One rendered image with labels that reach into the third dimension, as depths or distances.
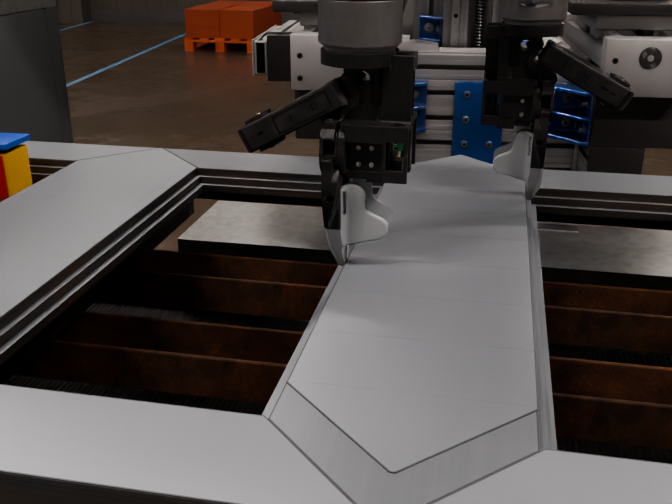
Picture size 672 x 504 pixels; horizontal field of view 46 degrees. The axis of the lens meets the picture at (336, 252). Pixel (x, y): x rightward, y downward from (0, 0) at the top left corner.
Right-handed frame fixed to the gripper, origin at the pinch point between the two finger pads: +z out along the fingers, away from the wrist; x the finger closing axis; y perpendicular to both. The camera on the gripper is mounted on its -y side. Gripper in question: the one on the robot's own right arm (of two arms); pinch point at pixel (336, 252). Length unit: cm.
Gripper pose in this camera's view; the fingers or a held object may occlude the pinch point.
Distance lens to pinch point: 79.4
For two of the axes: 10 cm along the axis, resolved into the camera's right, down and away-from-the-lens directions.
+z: -0.1, 9.2, 3.8
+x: 2.0, -3.7, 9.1
